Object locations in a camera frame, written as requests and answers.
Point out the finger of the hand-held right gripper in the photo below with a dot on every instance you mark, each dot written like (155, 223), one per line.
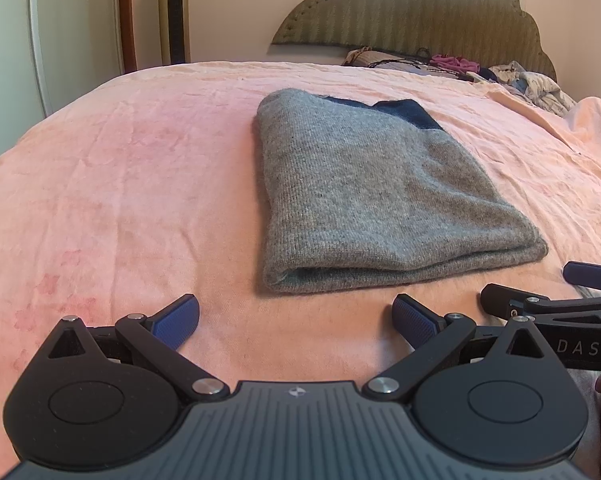
(592, 275)
(505, 302)

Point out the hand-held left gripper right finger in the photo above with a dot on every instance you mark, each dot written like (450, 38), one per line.
(415, 320)

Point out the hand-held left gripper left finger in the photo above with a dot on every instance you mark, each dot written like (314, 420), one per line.
(178, 317)

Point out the grey sweater with navy sleeves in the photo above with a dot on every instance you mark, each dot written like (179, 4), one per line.
(355, 185)

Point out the pile of patterned white clothes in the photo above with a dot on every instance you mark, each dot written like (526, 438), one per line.
(535, 87)

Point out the pale peach blanket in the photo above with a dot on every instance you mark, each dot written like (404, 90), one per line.
(580, 150)

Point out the pink bed sheet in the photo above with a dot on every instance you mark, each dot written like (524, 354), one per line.
(130, 185)

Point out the purple garment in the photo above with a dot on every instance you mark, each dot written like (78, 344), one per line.
(455, 65)

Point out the gold tower fan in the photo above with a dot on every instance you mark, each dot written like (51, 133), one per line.
(174, 15)

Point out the olive padded headboard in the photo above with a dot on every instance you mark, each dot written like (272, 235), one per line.
(420, 10)

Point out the white framed sliding door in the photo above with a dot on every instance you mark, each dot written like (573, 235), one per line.
(10, 35)

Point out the brown wooden door frame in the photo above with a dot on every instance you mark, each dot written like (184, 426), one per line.
(127, 15)

